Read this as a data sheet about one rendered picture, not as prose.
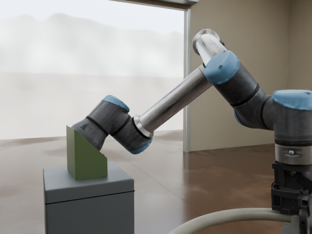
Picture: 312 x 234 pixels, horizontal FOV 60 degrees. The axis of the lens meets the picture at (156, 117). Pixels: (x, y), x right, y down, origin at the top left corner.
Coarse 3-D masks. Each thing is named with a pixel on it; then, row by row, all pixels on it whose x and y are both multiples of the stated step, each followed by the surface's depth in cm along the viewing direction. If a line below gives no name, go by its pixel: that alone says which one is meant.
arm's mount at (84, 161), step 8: (72, 136) 129; (80, 136) 127; (72, 144) 130; (80, 144) 127; (88, 144) 129; (72, 152) 131; (80, 152) 127; (88, 152) 129; (96, 152) 131; (72, 160) 132; (80, 160) 128; (88, 160) 129; (96, 160) 131; (104, 160) 133; (72, 168) 132; (80, 168) 128; (88, 168) 130; (96, 168) 131; (104, 168) 133; (80, 176) 128; (88, 176) 130; (96, 176) 132
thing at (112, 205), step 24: (48, 168) 148; (120, 168) 148; (48, 192) 114; (72, 192) 118; (96, 192) 123; (120, 192) 127; (48, 216) 115; (72, 216) 119; (96, 216) 123; (120, 216) 128
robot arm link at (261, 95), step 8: (256, 96) 68; (264, 96) 69; (248, 104) 69; (256, 104) 69; (264, 104) 67; (240, 112) 71; (248, 112) 70; (256, 112) 68; (240, 120) 76; (248, 120) 72; (256, 120) 69; (256, 128) 76; (264, 128) 69
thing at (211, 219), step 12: (204, 216) 66; (216, 216) 67; (228, 216) 67; (240, 216) 67; (252, 216) 67; (264, 216) 67; (276, 216) 66; (288, 216) 65; (180, 228) 62; (192, 228) 63; (204, 228) 66
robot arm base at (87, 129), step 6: (84, 120) 136; (90, 120) 135; (72, 126) 134; (78, 126) 132; (84, 126) 133; (90, 126) 133; (96, 126) 134; (78, 132) 130; (84, 132) 130; (90, 132) 131; (96, 132) 133; (102, 132) 135; (90, 138) 130; (96, 138) 132; (102, 138) 136; (96, 144) 133; (102, 144) 138
